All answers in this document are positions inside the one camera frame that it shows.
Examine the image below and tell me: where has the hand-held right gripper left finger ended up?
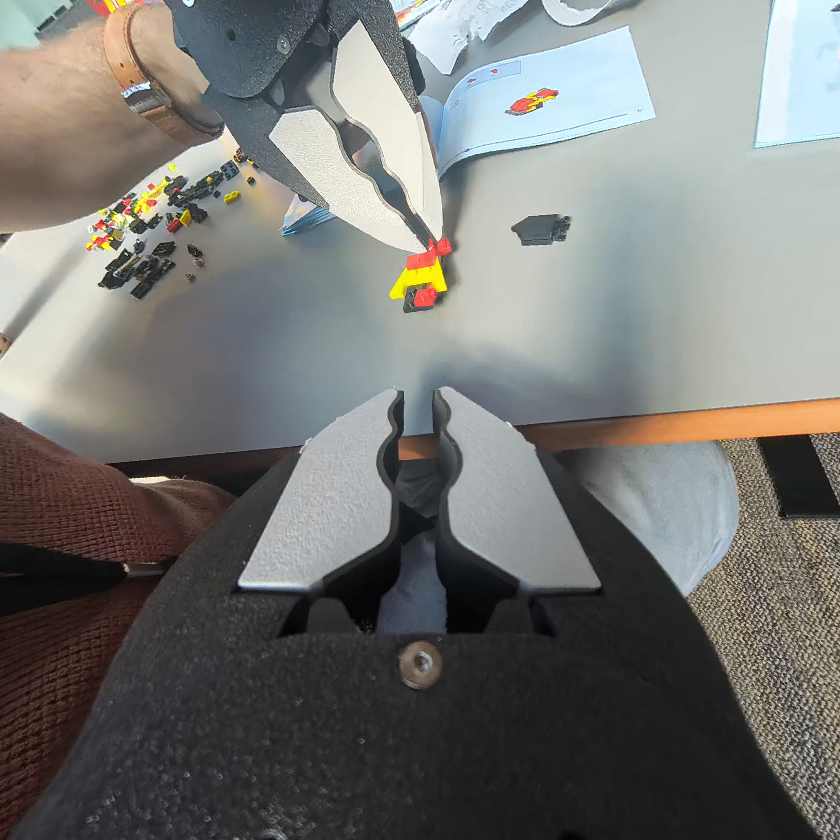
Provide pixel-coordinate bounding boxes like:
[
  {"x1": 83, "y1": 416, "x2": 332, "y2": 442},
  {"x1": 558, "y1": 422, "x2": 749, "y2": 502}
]
[{"x1": 238, "y1": 387, "x2": 405, "y2": 597}]

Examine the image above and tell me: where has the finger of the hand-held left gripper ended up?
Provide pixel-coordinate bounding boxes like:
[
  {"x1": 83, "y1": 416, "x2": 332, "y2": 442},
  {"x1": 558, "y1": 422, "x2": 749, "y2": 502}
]
[
  {"x1": 269, "y1": 105, "x2": 429, "y2": 253},
  {"x1": 330, "y1": 20, "x2": 445, "y2": 241}
]

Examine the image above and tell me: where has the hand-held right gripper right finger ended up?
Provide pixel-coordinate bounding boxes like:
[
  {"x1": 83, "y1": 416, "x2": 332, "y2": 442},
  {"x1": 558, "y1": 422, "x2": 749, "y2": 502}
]
[{"x1": 433, "y1": 386, "x2": 602, "y2": 597}]

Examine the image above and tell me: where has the red yellow toy brick model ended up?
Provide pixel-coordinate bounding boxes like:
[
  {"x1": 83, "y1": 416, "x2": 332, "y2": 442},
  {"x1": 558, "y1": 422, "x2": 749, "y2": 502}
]
[{"x1": 388, "y1": 238, "x2": 454, "y2": 315}]

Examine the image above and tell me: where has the pile of small toy bricks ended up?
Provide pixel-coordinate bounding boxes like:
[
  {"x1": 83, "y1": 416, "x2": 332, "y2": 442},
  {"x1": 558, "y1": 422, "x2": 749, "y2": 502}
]
[{"x1": 84, "y1": 150, "x2": 260, "y2": 301}]

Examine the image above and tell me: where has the person's left forearm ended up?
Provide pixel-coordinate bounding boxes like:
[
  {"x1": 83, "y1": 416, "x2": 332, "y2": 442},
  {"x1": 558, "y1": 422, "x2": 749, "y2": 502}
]
[{"x1": 0, "y1": 7, "x2": 227, "y2": 234}]

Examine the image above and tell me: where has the grey desk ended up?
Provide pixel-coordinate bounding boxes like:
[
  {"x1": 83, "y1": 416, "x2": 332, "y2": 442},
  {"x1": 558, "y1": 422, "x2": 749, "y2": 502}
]
[{"x1": 0, "y1": 0, "x2": 840, "y2": 463}]

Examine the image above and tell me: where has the black desk leg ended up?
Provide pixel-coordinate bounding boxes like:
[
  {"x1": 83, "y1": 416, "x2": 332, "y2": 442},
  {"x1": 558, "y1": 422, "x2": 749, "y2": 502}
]
[{"x1": 758, "y1": 434, "x2": 840, "y2": 519}]

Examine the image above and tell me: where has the white printed paper sheet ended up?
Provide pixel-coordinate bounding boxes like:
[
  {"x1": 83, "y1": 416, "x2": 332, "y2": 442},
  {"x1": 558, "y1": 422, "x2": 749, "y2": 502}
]
[{"x1": 394, "y1": 0, "x2": 546, "y2": 74}]

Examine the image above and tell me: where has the grey trousers leg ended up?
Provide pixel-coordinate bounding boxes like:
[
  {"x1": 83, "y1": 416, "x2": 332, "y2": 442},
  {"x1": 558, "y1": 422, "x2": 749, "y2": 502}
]
[{"x1": 377, "y1": 441, "x2": 741, "y2": 634}]

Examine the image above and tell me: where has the light blue instruction booklet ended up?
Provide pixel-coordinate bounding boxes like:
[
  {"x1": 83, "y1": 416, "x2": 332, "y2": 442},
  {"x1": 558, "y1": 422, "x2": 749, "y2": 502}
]
[{"x1": 281, "y1": 25, "x2": 657, "y2": 237}]

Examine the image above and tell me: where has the black toy brick piece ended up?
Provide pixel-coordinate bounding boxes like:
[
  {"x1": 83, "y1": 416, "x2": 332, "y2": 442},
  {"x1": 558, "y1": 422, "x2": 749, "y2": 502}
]
[{"x1": 511, "y1": 214, "x2": 572, "y2": 248}]

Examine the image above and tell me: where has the light blue paper sheet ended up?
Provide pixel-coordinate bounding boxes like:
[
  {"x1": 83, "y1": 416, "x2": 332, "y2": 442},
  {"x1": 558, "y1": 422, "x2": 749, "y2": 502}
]
[{"x1": 753, "y1": 0, "x2": 840, "y2": 149}]

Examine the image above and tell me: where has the brown leather watch strap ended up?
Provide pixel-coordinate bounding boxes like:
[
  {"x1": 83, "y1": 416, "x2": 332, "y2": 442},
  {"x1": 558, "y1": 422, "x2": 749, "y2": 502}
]
[{"x1": 101, "y1": 3, "x2": 227, "y2": 145}]

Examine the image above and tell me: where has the black strap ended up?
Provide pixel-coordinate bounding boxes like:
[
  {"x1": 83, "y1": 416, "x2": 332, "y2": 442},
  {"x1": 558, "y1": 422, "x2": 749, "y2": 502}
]
[{"x1": 0, "y1": 543, "x2": 179, "y2": 616}]

